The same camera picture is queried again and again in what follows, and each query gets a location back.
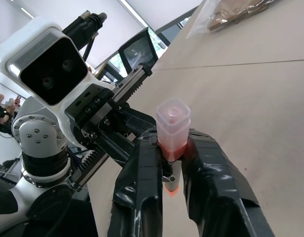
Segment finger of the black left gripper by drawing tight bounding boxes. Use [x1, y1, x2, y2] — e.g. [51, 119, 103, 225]
[114, 103, 158, 144]
[97, 134, 137, 166]

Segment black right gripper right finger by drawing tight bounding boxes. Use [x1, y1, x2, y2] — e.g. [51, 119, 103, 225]
[181, 128, 276, 237]

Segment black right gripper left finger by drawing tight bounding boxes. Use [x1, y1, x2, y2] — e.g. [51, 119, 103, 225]
[107, 128, 173, 237]

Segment clear tube with red liquid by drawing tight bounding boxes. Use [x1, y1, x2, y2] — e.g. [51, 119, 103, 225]
[155, 97, 192, 198]

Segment black framed screen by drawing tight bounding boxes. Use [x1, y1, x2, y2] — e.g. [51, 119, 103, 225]
[117, 27, 159, 75]

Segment person in dark clothes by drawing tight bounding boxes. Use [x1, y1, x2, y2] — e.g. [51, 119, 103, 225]
[0, 85, 22, 133]

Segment brown cardboard pieces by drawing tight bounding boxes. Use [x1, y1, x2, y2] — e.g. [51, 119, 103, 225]
[208, 0, 276, 32]

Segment clear plastic bag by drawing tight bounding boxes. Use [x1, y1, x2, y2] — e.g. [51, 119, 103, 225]
[186, 0, 304, 40]

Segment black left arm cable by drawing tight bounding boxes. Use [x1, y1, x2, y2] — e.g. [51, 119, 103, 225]
[62, 9, 108, 64]

